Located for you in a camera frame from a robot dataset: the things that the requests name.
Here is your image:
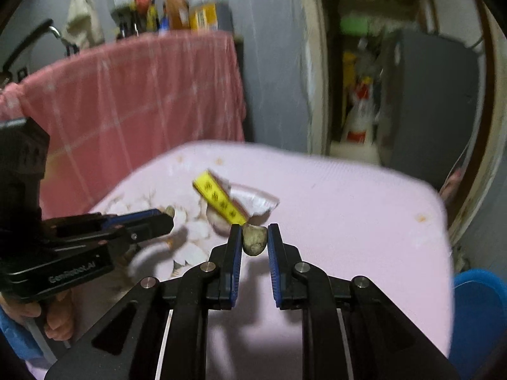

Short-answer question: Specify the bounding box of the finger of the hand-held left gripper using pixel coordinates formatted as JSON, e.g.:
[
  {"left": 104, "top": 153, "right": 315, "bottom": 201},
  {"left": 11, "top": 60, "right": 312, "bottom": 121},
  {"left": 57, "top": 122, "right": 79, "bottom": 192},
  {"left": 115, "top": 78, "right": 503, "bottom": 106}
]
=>
[
  {"left": 99, "top": 217, "right": 175, "bottom": 255},
  {"left": 43, "top": 208, "right": 175, "bottom": 242}
]

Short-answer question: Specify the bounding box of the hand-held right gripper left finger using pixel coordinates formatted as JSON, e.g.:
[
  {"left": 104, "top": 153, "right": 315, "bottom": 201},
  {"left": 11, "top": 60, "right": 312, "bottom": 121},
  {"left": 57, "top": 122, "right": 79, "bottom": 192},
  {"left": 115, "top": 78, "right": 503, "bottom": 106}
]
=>
[{"left": 44, "top": 224, "right": 243, "bottom": 380}]

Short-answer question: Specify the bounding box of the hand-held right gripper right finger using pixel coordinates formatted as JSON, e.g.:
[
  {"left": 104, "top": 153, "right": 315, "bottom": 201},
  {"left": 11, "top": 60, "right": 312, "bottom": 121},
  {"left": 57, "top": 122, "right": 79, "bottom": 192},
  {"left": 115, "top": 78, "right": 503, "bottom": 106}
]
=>
[{"left": 267, "top": 224, "right": 461, "bottom": 380}]

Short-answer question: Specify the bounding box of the small brown potato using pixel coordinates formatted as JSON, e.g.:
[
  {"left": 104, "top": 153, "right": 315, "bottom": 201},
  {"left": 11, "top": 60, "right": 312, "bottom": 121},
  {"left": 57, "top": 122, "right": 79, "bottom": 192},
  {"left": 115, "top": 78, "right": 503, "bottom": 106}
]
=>
[{"left": 242, "top": 224, "right": 269, "bottom": 256}]

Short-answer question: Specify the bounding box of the person's left forearm blue sleeve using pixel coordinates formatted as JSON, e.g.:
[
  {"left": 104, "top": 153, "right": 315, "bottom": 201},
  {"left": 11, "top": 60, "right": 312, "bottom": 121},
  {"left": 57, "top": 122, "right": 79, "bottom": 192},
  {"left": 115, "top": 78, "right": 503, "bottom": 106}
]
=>
[{"left": 0, "top": 308, "right": 45, "bottom": 362}]

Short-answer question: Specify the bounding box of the person's left hand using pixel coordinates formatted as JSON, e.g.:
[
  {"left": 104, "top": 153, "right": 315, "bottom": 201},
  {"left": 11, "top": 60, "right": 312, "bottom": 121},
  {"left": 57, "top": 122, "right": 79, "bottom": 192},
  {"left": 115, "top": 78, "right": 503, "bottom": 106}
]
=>
[{"left": 0, "top": 290, "right": 75, "bottom": 342}]

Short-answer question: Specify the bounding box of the clear plastic wrapper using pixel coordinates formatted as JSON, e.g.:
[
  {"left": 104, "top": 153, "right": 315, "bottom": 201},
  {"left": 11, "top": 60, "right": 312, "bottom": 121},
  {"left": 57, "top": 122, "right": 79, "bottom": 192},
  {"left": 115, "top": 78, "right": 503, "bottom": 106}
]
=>
[{"left": 229, "top": 184, "right": 279, "bottom": 218}]

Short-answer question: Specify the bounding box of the yellow wrapper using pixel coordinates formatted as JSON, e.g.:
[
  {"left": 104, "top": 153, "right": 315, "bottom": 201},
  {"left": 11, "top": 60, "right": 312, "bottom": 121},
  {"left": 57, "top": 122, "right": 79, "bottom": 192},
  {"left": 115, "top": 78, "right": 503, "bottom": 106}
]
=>
[{"left": 193, "top": 170, "right": 248, "bottom": 225}]

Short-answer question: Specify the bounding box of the pink checked cloth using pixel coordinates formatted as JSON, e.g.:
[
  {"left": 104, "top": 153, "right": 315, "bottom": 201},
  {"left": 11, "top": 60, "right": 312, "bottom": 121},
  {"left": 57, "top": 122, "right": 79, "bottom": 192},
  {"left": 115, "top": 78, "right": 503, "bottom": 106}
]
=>
[{"left": 0, "top": 31, "right": 246, "bottom": 216}]

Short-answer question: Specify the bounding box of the white sack red print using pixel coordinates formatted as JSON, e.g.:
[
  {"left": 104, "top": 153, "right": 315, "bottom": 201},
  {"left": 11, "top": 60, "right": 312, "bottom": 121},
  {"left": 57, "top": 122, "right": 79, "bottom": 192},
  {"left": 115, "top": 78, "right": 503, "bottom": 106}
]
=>
[{"left": 342, "top": 79, "right": 378, "bottom": 145}]

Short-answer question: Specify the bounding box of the pink item by door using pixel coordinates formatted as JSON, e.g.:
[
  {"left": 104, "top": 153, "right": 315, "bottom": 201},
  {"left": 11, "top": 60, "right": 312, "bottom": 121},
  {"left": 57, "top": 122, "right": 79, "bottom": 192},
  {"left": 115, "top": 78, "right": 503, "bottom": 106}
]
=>
[{"left": 439, "top": 168, "right": 465, "bottom": 203}]

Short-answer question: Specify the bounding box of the beige hanging cloth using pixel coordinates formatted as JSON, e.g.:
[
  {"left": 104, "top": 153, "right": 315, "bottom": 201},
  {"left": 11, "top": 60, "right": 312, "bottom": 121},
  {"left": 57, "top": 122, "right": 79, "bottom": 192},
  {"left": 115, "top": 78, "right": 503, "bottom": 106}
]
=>
[{"left": 63, "top": 0, "right": 106, "bottom": 49}]

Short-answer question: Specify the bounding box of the blue plastic bin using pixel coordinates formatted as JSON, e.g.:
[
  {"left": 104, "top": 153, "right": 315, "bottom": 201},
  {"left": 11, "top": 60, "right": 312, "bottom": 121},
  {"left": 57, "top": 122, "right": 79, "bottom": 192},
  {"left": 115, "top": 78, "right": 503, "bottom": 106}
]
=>
[{"left": 452, "top": 268, "right": 507, "bottom": 373}]

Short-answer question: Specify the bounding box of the yellow bag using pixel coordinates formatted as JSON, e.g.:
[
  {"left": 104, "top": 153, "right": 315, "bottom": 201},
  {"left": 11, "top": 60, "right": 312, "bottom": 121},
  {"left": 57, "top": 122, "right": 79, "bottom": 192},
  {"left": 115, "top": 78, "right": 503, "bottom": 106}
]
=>
[{"left": 343, "top": 51, "right": 360, "bottom": 88}]

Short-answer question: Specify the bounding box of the large oil jug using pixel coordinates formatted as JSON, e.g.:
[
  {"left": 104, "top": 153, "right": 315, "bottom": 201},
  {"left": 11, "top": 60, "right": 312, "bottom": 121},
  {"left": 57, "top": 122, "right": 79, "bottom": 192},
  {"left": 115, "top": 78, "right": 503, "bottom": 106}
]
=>
[{"left": 189, "top": 0, "right": 223, "bottom": 32}]

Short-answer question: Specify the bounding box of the green box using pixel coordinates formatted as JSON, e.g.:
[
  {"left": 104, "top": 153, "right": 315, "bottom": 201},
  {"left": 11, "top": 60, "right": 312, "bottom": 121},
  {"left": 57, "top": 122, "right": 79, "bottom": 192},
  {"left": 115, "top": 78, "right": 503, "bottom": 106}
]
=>
[{"left": 339, "top": 15, "right": 374, "bottom": 35}]

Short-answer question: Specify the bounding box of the black handlebar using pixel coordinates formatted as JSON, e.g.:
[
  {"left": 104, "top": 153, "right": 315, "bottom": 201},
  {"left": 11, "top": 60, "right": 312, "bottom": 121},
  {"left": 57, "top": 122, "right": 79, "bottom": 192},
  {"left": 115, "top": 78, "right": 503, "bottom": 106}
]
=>
[{"left": 2, "top": 18, "right": 61, "bottom": 73}]

